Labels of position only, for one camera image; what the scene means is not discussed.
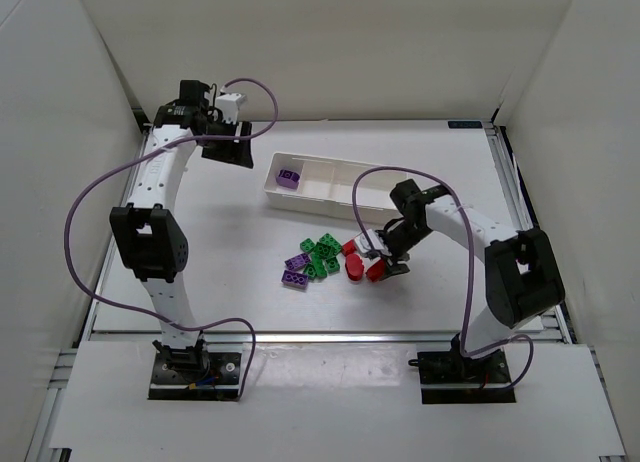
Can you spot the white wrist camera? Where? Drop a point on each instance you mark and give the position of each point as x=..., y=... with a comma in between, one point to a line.
x=370, y=245
x=229, y=105

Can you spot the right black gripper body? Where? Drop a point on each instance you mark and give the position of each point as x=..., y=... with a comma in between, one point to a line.
x=391, y=257

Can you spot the green curved lego brick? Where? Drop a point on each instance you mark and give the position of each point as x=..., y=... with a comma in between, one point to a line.
x=323, y=251

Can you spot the purple small lego brick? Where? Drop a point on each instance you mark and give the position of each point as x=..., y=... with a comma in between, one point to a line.
x=298, y=262

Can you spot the red long lego brick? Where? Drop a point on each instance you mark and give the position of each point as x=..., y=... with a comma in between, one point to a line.
x=349, y=248

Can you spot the purple long lego brick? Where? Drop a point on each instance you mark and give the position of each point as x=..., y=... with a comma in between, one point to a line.
x=295, y=279

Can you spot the purple curved lego brick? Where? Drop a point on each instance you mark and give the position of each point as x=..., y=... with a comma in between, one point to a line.
x=288, y=179

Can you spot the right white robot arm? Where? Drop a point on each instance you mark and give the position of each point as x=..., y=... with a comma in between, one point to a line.
x=522, y=278

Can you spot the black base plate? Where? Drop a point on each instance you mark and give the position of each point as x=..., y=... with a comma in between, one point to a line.
x=216, y=378
x=446, y=378

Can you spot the red sloped lego brick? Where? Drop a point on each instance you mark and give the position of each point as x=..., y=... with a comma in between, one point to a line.
x=376, y=270

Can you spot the green thin lego brick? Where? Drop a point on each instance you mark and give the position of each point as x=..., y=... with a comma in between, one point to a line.
x=318, y=265

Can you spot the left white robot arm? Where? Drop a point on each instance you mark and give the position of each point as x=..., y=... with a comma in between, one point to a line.
x=148, y=237

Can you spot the green square lego brick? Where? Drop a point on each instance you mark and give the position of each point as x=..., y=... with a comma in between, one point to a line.
x=308, y=246

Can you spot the green small lego brick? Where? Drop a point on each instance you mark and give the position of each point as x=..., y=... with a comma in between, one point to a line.
x=332, y=265
x=310, y=271

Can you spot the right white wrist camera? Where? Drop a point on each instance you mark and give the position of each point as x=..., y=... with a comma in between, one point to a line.
x=370, y=245

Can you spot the white three-compartment tray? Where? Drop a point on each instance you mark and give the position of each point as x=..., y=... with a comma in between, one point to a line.
x=325, y=188

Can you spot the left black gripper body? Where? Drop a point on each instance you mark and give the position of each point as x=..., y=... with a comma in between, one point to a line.
x=228, y=145

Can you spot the green lego plate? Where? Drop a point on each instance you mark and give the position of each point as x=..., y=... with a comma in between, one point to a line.
x=328, y=240

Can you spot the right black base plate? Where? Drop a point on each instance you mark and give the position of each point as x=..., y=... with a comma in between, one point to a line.
x=446, y=378

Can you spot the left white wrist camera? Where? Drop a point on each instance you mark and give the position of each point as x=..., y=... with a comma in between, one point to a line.
x=229, y=105

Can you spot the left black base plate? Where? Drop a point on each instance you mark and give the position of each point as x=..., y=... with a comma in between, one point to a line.
x=216, y=378

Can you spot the aluminium frame rail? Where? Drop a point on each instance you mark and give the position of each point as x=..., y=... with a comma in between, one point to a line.
x=548, y=335

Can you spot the red rounded lego brick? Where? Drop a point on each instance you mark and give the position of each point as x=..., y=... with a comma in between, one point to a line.
x=354, y=267

